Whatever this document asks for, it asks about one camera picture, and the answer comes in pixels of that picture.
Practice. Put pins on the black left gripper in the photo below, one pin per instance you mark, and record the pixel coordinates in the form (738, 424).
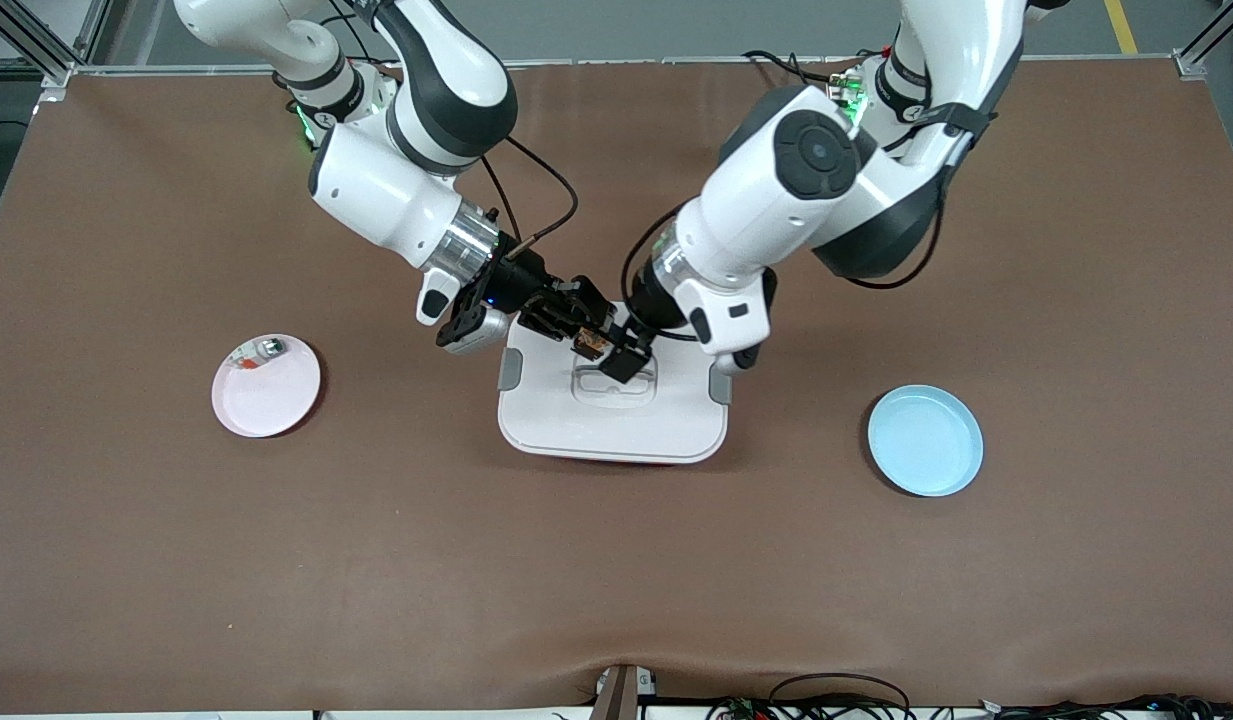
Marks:
(644, 310)

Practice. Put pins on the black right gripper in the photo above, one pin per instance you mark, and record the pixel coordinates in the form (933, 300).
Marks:
(522, 283)

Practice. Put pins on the black and orange switch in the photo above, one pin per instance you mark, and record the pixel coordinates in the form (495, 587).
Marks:
(588, 346)

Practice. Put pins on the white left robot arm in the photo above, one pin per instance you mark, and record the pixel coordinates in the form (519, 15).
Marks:
(776, 210)

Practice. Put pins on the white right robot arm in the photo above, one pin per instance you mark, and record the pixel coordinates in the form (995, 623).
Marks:
(376, 190)

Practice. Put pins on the grey box latch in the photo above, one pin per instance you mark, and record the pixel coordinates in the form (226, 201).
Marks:
(509, 370)
(720, 388)

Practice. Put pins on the white lidded storage box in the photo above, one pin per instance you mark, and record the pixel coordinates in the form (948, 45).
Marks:
(616, 430)

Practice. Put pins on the pink round plate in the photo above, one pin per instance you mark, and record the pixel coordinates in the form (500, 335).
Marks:
(266, 405)

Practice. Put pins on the blue round plate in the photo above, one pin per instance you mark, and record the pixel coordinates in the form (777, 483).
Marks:
(926, 445)

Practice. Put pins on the aluminium frame profile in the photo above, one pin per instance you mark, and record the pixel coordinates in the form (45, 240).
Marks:
(1211, 35)
(36, 50)

